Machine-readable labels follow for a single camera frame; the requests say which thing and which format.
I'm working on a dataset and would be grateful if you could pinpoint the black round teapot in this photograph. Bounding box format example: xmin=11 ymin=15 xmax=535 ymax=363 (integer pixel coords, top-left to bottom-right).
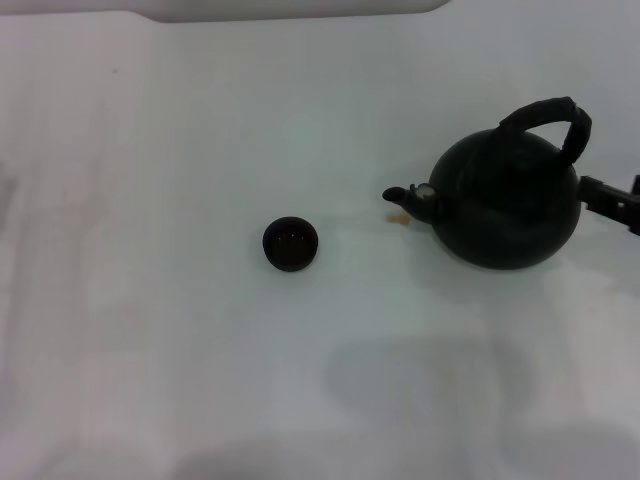
xmin=382 ymin=95 xmax=593 ymax=272

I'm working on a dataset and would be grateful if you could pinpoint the small dark teacup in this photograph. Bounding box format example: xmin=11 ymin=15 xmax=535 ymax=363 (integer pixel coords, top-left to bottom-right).
xmin=261 ymin=216 xmax=320 ymax=274

